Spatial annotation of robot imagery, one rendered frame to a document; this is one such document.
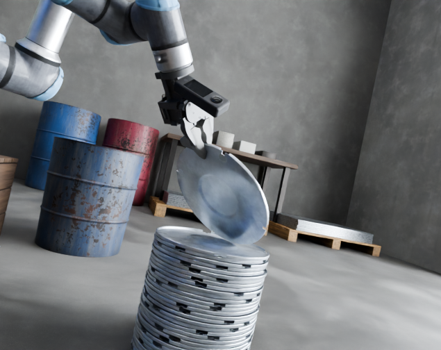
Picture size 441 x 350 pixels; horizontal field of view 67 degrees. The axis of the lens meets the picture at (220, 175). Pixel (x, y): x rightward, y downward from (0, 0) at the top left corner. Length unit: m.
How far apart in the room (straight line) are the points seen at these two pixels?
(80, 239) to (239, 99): 3.47
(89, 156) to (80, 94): 2.91
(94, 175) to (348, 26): 4.85
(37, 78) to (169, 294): 0.67
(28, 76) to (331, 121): 4.62
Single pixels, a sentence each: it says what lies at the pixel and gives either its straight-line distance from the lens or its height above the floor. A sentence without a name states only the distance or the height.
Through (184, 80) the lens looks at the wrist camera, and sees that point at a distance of 0.71.
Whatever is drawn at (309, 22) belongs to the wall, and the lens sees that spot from 5.40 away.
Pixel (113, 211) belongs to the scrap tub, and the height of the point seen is 0.21.
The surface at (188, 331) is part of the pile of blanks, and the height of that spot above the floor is 0.12.
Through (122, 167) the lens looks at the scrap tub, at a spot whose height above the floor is 0.41.
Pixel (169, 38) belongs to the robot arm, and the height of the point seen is 0.68.
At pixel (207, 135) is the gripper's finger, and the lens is 0.76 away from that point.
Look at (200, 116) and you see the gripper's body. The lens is 0.73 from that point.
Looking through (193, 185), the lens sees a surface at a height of 0.41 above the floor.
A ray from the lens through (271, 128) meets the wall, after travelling 4.75.
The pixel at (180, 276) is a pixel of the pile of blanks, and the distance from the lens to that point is 0.74.
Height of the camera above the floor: 0.43
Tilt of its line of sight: 2 degrees up
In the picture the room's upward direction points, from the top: 12 degrees clockwise
